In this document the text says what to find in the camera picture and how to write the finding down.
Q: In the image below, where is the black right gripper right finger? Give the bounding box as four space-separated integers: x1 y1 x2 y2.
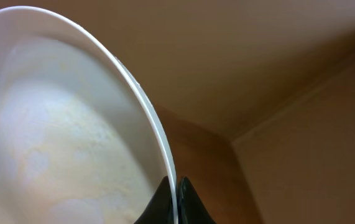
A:
177 177 216 224

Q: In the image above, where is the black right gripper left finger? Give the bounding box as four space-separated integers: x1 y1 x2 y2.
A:
134 177 173 224

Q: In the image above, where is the white plate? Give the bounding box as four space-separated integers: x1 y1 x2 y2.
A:
0 6 178 223

